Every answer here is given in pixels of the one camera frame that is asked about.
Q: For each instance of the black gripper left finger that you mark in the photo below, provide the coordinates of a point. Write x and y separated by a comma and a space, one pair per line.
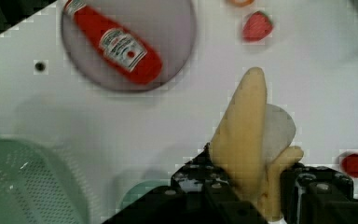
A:
201, 194

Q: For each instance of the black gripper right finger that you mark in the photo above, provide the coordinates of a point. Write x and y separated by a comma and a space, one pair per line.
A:
317, 195

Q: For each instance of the small red tomato toy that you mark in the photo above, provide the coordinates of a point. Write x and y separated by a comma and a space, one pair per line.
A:
350, 165

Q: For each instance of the red ketchup bottle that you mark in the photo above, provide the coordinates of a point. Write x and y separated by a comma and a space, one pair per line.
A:
122, 49

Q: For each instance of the purple round plate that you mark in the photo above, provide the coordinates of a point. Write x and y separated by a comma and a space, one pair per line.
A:
169, 26

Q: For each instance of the red strawberry toy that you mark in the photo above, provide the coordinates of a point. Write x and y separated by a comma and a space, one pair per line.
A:
257, 27

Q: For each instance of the green perforated colander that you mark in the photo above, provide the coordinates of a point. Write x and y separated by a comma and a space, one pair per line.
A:
37, 187

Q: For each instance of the orange slice toy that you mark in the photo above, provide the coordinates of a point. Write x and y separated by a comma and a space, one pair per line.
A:
241, 3

